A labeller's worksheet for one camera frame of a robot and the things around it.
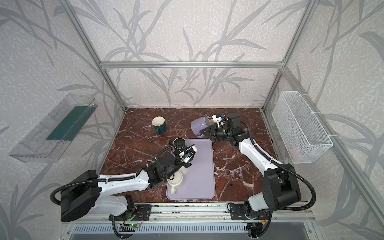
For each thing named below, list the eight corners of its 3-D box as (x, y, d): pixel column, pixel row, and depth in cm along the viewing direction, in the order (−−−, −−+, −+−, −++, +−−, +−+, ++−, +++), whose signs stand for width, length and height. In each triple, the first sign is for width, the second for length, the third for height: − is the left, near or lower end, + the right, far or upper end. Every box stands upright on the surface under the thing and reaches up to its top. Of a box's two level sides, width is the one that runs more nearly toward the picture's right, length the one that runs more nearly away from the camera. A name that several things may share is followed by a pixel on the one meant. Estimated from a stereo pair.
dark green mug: (152, 132, 108) (147, 122, 99) (161, 124, 113) (158, 114, 104) (161, 138, 105) (157, 129, 96) (170, 130, 109) (167, 120, 101)
